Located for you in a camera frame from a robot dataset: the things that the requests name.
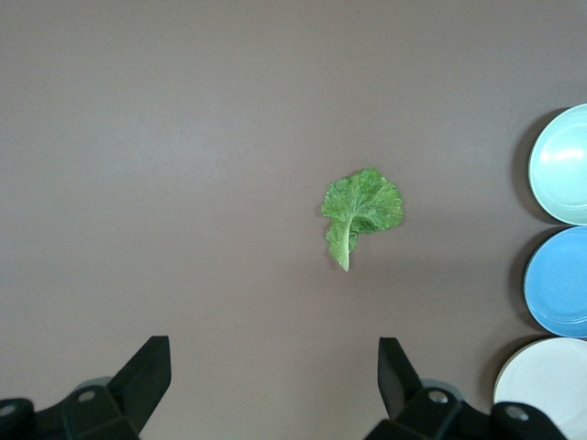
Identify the blue round plate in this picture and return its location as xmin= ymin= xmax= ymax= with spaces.
xmin=523 ymin=225 xmax=587 ymax=340

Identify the beige round plate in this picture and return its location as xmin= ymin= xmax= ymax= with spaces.
xmin=493 ymin=337 xmax=587 ymax=440

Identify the green lettuce leaf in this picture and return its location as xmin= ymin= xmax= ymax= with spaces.
xmin=319 ymin=167 xmax=405 ymax=273

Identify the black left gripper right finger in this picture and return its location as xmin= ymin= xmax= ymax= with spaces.
xmin=364 ymin=336 xmax=570 ymax=440

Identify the pale green round plate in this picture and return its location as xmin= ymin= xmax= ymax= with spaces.
xmin=526 ymin=103 xmax=587 ymax=226

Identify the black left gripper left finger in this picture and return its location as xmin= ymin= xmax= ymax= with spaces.
xmin=0 ymin=335 xmax=172 ymax=440

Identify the brown table cover sheet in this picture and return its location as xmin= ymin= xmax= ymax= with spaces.
xmin=0 ymin=0 xmax=587 ymax=440

